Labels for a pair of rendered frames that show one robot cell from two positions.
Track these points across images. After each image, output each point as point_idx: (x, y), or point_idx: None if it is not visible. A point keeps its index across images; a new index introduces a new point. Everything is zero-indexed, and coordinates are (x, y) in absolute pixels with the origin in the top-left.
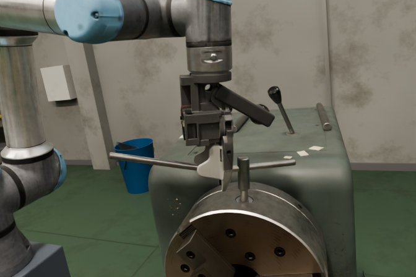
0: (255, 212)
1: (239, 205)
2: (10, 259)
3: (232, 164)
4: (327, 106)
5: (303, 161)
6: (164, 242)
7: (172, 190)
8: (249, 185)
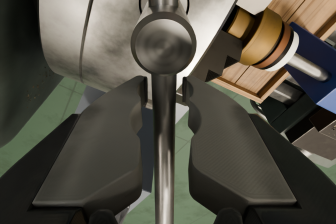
0: None
1: (193, 26)
2: None
3: (273, 130)
4: None
5: None
6: (62, 77)
7: (16, 110)
8: None
